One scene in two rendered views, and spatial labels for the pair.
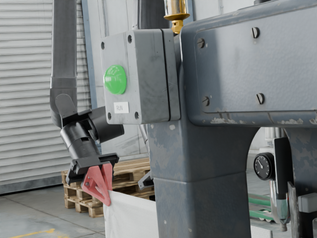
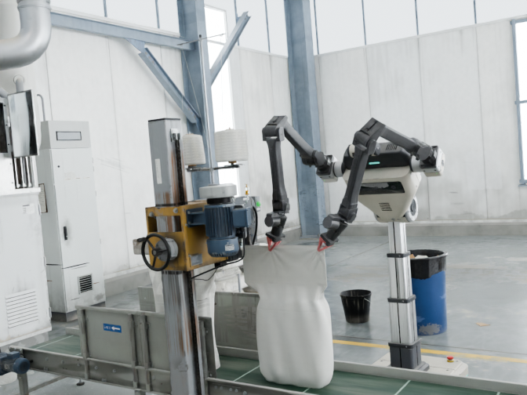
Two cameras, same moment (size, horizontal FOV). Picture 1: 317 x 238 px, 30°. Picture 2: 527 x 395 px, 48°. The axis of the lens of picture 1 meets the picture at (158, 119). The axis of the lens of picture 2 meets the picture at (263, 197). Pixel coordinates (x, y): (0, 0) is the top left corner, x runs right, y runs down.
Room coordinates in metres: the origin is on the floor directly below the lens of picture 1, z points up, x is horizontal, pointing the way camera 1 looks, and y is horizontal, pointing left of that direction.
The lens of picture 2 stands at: (3.65, -1.36, 1.49)
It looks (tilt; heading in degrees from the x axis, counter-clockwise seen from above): 3 degrees down; 155
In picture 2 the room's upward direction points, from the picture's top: 5 degrees counter-clockwise
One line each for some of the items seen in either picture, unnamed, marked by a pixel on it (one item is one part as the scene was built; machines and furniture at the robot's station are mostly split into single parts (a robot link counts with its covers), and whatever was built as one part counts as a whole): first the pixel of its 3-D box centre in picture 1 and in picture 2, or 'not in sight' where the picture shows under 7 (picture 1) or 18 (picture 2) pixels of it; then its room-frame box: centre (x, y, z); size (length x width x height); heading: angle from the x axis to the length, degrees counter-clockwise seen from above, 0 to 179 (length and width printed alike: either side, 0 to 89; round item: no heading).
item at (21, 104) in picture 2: not in sight; (23, 124); (-1.15, -1.02, 1.95); 0.30 x 0.01 x 0.48; 31
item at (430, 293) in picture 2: not in sight; (420, 291); (-0.31, 1.93, 0.32); 0.51 x 0.48 x 0.65; 121
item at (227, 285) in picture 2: not in sight; (226, 283); (-2.03, 0.83, 0.32); 0.66 x 0.43 x 0.15; 123
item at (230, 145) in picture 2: not in sight; (230, 146); (0.92, -0.22, 1.61); 0.17 x 0.17 x 0.17
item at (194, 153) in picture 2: not in sight; (190, 150); (0.70, -0.36, 1.61); 0.15 x 0.14 x 0.17; 31
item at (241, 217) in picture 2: not in sight; (241, 219); (1.06, -0.25, 1.25); 0.10 x 0.08 x 0.12; 146
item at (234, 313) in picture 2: not in sight; (200, 321); (0.05, -0.17, 0.54); 1.05 x 0.02 x 0.41; 31
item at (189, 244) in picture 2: not in sight; (187, 234); (0.79, -0.44, 1.18); 0.34 x 0.25 x 0.31; 121
